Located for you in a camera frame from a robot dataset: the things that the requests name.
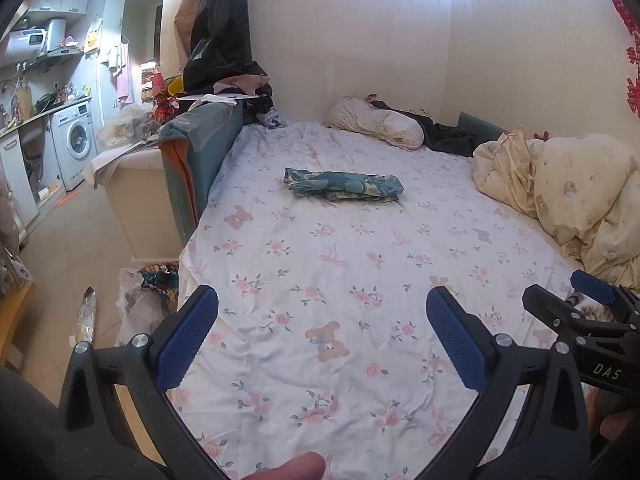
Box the red paper cut decoration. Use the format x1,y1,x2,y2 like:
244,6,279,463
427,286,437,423
612,0,640,121

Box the plastic bag of rubbish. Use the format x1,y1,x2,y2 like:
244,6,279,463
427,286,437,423
116,262,181,346

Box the blue floral pants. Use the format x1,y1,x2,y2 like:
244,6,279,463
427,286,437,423
283,166,405,204

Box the yellow bear print duvet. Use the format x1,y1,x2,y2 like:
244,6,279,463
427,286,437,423
472,126,640,293

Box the hanging pink towel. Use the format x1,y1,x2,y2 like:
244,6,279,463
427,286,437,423
102,42,134,106

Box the dark clothing pile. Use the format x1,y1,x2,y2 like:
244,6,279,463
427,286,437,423
370,100,478,158

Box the cream patterned pillow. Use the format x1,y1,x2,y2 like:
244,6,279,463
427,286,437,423
326,97,426,152

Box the white paper sheet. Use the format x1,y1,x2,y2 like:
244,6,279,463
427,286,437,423
185,91,261,107

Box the teal padded bed board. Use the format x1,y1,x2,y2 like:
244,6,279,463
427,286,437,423
157,100,246,246
457,112,506,142

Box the white water heater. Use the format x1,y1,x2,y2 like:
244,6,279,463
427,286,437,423
2,17,68,63

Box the silver foil packet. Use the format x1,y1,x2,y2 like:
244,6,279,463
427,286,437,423
75,286,99,344

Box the pink fluffy garment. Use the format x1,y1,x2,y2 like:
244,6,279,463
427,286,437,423
0,180,22,261

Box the clear plastic bags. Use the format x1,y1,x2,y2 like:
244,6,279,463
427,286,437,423
97,104,151,148

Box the crumpled printed cloth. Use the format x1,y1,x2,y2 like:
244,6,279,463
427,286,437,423
245,95,290,129

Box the person's left hand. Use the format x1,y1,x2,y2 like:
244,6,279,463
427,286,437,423
239,451,327,480

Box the white floral bed sheet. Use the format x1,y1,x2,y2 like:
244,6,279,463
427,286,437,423
176,120,601,480

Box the low white chest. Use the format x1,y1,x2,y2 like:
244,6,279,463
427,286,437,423
85,142,182,263

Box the person's right hand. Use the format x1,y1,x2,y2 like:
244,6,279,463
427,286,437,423
586,389,640,442

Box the pink cloth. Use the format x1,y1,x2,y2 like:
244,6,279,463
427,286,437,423
212,74,268,96

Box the tabby cat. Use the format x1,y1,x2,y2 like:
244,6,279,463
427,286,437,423
570,291,618,323

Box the black garment bag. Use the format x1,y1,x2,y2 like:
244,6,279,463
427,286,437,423
182,0,273,96

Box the brown paper sheet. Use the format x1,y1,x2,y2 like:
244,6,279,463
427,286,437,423
172,0,211,61

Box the white wall cabinets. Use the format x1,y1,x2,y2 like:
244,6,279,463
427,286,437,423
25,0,91,16

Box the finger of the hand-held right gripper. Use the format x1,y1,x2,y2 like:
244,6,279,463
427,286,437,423
521,284,640,346
570,269,640,311

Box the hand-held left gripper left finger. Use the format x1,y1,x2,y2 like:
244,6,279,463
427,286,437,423
59,284,236,480

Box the white washing machine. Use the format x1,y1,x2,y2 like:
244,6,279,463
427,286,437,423
50,100,98,192

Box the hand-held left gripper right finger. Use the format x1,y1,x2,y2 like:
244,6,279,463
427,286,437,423
425,286,593,480

